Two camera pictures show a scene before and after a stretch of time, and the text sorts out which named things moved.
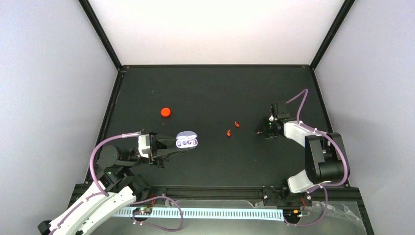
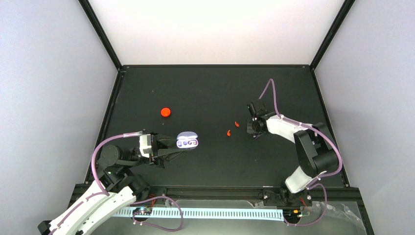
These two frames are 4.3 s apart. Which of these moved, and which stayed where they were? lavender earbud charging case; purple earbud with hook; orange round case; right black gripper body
Moved: right black gripper body
Stayed: orange round case; lavender earbud charging case; purple earbud with hook
